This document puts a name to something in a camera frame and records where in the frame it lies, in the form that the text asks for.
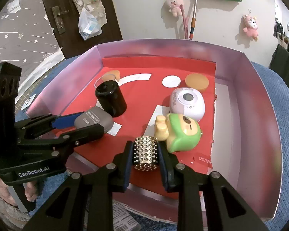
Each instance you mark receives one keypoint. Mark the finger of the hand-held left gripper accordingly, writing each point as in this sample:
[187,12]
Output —
[65,121]
[86,133]

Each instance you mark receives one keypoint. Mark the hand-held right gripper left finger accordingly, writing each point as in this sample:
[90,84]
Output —
[128,163]

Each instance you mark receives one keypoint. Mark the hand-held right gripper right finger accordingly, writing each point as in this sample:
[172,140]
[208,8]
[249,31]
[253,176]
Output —
[164,170]

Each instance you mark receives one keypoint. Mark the grey eyeshadow case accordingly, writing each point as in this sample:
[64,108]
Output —
[94,118]

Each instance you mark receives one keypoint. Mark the silver studded cylinder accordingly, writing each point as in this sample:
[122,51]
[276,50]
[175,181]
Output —
[145,152]

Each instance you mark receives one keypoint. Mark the green bear toy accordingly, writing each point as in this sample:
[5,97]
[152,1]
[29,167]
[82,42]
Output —
[183,134]

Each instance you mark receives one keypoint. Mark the black cylindrical jar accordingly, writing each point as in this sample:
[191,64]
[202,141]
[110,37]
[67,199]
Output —
[112,98]

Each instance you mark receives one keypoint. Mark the clear plastic cup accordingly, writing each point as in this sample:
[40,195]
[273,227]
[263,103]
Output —
[103,79]

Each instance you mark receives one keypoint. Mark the lilac cardboard box red inside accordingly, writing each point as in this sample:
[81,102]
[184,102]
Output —
[139,101]

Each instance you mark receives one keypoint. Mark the pale pink round device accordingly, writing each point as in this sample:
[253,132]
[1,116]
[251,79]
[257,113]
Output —
[187,103]

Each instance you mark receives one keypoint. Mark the person's left forearm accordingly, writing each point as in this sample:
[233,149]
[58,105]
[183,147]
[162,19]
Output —
[4,211]

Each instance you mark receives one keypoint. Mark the person's left hand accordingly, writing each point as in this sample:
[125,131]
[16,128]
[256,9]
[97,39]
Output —
[31,193]

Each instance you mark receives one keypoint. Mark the white barcode packet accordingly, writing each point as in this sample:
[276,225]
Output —
[124,217]

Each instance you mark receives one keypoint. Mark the dark wooden door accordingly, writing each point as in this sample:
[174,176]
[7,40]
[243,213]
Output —
[62,45]

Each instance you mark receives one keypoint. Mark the grey starry curtain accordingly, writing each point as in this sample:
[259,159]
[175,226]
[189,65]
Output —
[21,41]

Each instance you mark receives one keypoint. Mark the orange plastic cap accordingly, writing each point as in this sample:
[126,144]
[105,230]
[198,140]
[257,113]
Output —
[197,81]

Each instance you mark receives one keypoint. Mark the clear plastic bag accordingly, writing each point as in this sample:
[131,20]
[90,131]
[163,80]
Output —
[89,27]

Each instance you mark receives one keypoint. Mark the pink pen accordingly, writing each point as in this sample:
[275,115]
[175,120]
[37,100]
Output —
[185,24]

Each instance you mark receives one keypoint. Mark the pale pink plush bear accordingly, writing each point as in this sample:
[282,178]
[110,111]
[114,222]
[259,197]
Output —
[173,4]

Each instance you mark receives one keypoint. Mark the paintbrush with orange grip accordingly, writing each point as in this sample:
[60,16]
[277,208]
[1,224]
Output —
[193,14]

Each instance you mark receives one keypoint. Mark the dark cloth covered table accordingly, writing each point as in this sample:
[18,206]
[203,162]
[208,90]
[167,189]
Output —
[283,62]

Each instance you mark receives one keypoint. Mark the bright pink plush toy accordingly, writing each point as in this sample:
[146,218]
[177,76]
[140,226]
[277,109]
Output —
[251,27]

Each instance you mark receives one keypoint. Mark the row of cosmetic bottles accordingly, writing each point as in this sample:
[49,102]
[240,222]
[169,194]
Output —
[287,41]

